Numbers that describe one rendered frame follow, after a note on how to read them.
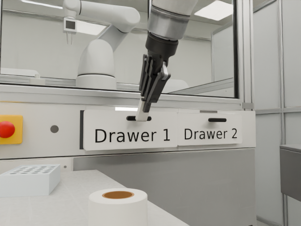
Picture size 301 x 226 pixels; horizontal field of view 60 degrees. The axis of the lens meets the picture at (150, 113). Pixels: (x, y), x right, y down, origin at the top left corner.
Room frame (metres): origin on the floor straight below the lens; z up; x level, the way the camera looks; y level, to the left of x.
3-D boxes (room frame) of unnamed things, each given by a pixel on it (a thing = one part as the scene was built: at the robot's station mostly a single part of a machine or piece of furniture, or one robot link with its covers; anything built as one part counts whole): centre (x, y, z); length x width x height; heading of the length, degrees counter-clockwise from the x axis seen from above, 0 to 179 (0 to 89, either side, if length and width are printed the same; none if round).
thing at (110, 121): (0.77, 0.05, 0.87); 0.29 x 0.02 x 0.11; 116
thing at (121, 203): (0.32, 0.04, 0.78); 0.07 x 0.07 x 0.04
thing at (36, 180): (0.52, 0.23, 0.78); 0.12 x 0.08 x 0.04; 10
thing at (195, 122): (0.94, -0.22, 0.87); 0.29 x 0.02 x 0.11; 116
